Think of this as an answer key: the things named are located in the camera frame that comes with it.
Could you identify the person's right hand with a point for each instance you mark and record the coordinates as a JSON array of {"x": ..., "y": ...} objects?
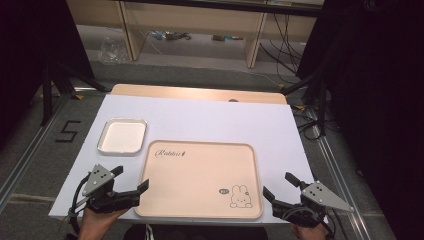
[{"x": 311, "y": 233}]

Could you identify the person's dark clothing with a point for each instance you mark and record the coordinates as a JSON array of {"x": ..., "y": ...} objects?
[{"x": 200, "y": 233}]

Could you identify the light wooden desk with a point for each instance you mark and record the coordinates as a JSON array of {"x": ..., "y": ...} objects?
[{"x": 196, "y": 16}]

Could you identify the blue and black clutter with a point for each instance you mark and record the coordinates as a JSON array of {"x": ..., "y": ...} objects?
[{"x": 170, "y": 35}]

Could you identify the small white square tray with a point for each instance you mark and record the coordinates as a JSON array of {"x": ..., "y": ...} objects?
[{"x": 122, "y": 136}]

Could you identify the black metal stand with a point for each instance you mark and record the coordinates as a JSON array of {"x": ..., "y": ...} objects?
[
  {"x": 316, "y": 96},
  {"x": 50, "y": 93}
]

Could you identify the black curtain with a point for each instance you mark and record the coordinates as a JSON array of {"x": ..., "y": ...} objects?
[
  {"x": 380, "y": 100},
  {"x": 30, "y": 50}
]

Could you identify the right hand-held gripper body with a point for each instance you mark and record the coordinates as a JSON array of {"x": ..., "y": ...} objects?
[{"x": 320, "y": 196}]

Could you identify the clear plastic bag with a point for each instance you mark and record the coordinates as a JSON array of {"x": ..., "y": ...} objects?
[{"x": 112, "y": 50}]

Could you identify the small brown box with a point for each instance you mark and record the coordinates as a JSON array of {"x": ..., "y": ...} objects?
[{"x": 226, "y": 37}]

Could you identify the aluminium floor rail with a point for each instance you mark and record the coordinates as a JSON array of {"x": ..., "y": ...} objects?
[
  {"x": 340, "y": 173},
  {"x": 30, "y": 155}
]

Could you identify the white board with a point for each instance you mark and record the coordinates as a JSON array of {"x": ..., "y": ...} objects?
[{"x": 213, "y": 120}]

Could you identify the pink tray with rabbit print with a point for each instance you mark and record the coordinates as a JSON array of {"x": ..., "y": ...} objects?
[{"x": 200, "y": 180}]

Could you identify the light wooden table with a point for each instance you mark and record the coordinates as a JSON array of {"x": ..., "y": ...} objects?
[{"x": 186, "y": 91}]

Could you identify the person's left hand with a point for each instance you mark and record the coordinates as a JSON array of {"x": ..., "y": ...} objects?
[{"x": 95, "y": 225}]

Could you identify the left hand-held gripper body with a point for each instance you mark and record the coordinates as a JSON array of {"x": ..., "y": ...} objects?
[{"x": 100, "y": 181}]

